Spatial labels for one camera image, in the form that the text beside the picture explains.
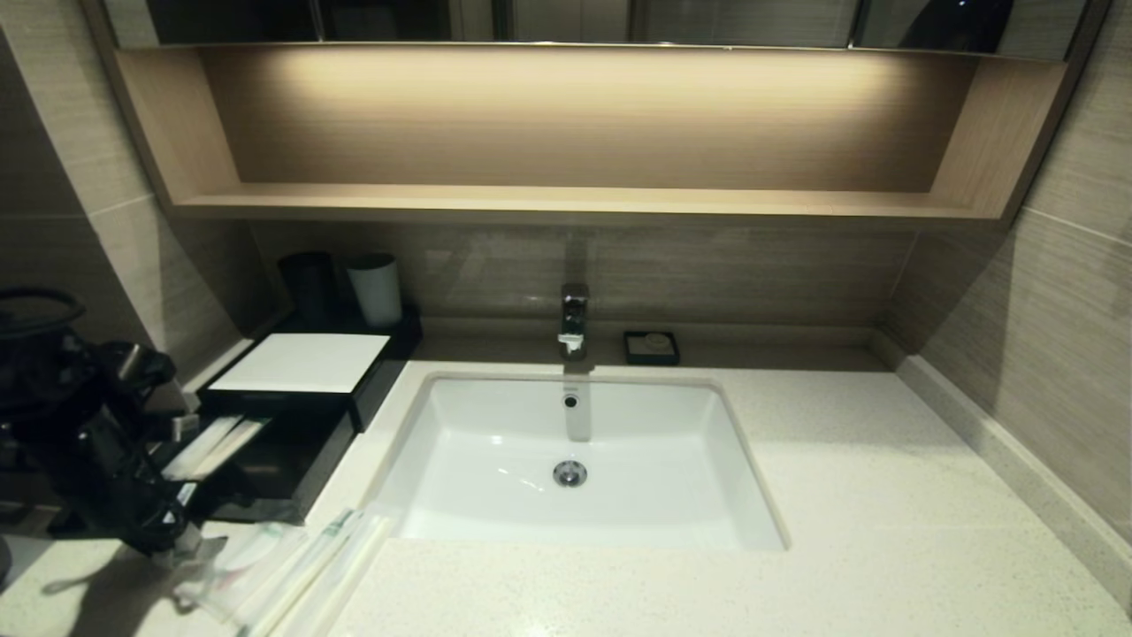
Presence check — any clear packet round item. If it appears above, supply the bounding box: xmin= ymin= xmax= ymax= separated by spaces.
xmin=181 ymin=522 xmax=312 ymax=625

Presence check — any short clear toothbrush packet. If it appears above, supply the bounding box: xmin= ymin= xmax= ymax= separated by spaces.
xmin=234 ymin=509 xmax=365 ymax=637

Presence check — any black soap dish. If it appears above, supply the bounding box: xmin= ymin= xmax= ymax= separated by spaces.
xmin=623 ymin=330 xmax=682 ymax=367

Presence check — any black box with white lid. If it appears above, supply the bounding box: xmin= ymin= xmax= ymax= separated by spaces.
xmin=198 ymin=305 xmax=423 ymax=436

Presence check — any mirror cabinet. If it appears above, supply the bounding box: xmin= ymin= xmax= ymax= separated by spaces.
xmin=99 ymin=0 xmax=1094 ymax=56

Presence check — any wooden wall shelf niche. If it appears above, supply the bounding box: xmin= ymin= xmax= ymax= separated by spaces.
xmin=80 ymin=40 xmax=1112 ymax=233

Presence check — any black pull-out drawer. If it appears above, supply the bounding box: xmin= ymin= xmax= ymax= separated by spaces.
xmin=155 ymin=410 xmax=356 ymax=527

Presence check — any white cup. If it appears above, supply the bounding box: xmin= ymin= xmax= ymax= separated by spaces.
xmin=345 ymin=253 xmax=404 ymax=331

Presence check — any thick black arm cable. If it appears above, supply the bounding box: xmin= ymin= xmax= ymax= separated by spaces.
xmin=0 ymin=288 xmax=88 ymax=339

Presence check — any black cup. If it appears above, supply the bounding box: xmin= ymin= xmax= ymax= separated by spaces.
xmin=278 ymin=251 xmax=338 ymax=331

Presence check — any chrome faucet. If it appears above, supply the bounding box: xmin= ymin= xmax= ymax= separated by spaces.
xmin=557 ymin=282 xmax=592 ymax=362

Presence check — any white ceramic sink basin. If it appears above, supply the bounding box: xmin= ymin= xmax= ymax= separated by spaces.
xmin=363 ymin=372 xmax=789 ymax=555

